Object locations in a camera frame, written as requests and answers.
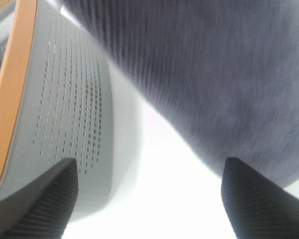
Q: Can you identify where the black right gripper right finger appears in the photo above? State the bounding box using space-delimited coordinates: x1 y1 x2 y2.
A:
221 157 299 239

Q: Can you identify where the dark grey towel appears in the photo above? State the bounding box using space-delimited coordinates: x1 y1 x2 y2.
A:
64 0 299 187

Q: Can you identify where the grey perforated basket orange rim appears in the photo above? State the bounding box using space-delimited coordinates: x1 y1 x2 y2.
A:
0 0 143 222

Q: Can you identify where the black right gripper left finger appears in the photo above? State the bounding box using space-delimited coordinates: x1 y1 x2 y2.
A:
0 158 78 239

